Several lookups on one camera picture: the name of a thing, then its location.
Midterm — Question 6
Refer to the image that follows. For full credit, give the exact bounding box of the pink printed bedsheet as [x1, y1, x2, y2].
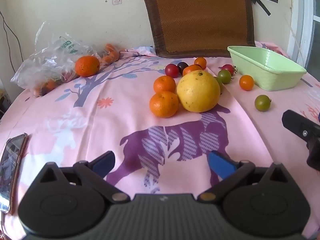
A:
[0, 41, 320, 240]

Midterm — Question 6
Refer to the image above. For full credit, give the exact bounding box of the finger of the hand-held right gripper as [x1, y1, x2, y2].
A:
[282, 109, 320, 143]

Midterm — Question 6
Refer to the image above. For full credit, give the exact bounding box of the orange cherry tomato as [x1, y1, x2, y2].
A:
[194, 57, 207, 70]
[239, 75, 254, 91]

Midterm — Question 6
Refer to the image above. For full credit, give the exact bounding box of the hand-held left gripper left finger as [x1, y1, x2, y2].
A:
[37, 151, 131, 203]

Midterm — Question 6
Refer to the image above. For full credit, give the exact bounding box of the large orange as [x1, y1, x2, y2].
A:
[75, 55, 100, 77]

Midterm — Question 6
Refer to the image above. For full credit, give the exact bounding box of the mandarin orange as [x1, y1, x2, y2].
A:
[182, 64, 203, 77]
[153, 75, 177, 94]
[149, 91, 179, 118]

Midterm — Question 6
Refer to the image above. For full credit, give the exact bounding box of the smartphone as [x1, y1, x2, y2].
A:
[0, 133, 28, 215]

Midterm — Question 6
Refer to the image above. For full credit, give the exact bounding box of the black wall cable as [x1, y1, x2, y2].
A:
[0, 11, 23, 64]

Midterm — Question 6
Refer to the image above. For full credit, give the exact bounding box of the clear plastic bag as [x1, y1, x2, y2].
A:
[10, 21, 103, 98]

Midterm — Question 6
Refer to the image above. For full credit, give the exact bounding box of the red cherry tomato with stem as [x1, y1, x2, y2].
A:
[220, 64, 238, 77]

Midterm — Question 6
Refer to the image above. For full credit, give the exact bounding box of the white window frame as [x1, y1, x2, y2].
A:
[287, 0, 320, 74]

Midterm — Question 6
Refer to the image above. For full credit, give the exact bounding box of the white cable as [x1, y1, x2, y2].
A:
[265, 0, 307, 68]

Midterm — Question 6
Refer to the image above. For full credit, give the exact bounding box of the yellow grapefruit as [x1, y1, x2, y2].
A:
[176, 70, 221, 113]

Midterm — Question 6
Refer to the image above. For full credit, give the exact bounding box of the brown woven seat cushion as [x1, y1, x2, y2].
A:
[141, 0, 256, 59]

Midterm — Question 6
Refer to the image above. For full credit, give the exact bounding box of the light green plastic basket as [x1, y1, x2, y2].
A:
[227, 46, 307, 92]

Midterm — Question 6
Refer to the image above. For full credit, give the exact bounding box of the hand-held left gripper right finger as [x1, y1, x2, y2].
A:
[199, 151, 288, 203]

